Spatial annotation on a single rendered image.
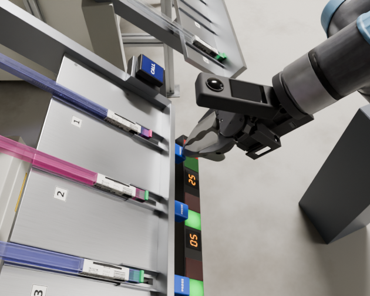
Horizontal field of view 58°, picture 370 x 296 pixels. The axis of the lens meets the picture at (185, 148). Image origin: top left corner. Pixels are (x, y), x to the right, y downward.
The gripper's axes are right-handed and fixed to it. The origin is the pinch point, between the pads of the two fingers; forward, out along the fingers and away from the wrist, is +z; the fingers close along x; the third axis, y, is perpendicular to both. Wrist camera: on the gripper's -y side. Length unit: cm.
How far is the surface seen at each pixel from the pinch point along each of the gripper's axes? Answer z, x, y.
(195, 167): 3.0, -0.3, 5.6
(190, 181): 3.1, -3.6, 4.1
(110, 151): 2.1, -5.4, -12.7
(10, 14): 1.3, 8.1, -30.8
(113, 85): 2.1, 7.1, -13.8
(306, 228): 21, 13, 81
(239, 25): 29, 135, 73
